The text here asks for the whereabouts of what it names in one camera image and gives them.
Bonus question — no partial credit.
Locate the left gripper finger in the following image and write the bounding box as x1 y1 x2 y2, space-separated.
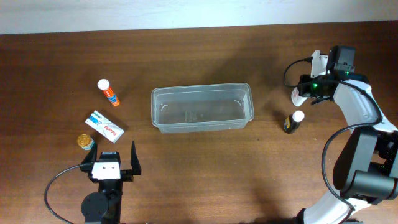
130 141 142 175
81 143 98 164

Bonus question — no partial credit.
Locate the small jar gold lid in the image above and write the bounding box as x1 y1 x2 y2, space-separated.
76 134 95 151

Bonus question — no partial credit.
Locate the white spray bottle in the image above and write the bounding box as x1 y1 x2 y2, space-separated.
291 87 307 107

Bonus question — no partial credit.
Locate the dark bottle white cap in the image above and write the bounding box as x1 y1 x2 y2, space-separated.
284 110 305 134

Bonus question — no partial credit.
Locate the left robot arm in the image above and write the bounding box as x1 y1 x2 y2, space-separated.
80 142 142 224

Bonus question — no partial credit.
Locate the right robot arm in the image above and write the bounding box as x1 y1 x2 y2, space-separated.
291 45 397 223

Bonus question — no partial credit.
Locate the clear plastic container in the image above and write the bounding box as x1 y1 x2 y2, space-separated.
151 83 254 134

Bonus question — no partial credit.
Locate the white Panadol medicine box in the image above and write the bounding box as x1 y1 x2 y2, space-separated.
85 110 124 143

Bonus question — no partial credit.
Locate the orange tube white cap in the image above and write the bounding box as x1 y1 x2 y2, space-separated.
97 79 120 106

